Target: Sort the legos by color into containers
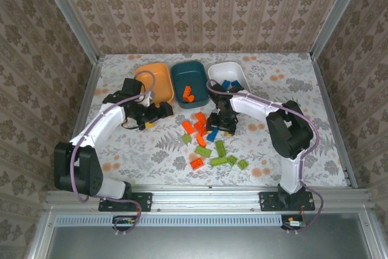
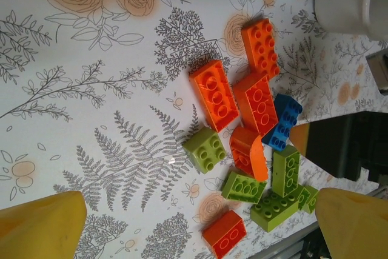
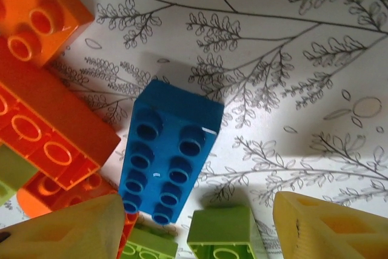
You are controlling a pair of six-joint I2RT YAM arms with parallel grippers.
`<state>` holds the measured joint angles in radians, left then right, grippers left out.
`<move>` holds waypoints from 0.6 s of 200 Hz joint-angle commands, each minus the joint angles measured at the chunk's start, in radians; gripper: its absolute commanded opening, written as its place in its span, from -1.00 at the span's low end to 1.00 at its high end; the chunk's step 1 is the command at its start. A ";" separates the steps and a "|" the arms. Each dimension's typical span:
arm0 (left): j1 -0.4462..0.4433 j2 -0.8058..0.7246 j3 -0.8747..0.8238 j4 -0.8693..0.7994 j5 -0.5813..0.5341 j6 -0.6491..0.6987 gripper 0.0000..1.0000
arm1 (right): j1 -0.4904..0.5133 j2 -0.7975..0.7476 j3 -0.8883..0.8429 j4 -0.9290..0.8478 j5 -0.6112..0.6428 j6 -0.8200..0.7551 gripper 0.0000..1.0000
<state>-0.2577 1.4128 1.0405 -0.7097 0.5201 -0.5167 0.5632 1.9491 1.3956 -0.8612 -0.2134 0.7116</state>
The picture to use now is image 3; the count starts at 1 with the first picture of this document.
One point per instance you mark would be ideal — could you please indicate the orange lego brick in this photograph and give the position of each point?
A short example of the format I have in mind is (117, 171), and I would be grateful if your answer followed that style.
(45, 192)
(60, 113)
(45, 4)

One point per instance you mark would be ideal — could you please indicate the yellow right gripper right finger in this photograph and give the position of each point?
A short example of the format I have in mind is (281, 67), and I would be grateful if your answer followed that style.
(333, 234)

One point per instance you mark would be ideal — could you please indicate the small green lego brick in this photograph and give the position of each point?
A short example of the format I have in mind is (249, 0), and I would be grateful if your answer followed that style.
(12, 168)
(221, 225)

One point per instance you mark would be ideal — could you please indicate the long green lego brick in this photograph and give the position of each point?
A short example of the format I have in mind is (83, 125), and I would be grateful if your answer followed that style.
(151, 245)

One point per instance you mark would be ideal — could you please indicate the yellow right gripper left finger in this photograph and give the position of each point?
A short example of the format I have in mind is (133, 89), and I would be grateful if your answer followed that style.
(60, 234)

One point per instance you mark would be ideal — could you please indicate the floral patterned table cover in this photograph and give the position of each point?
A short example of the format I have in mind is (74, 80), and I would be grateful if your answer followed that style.
(272, 59)

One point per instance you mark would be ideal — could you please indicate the blue lego brick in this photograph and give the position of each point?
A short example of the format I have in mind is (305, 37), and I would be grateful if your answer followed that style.
(169, 137)

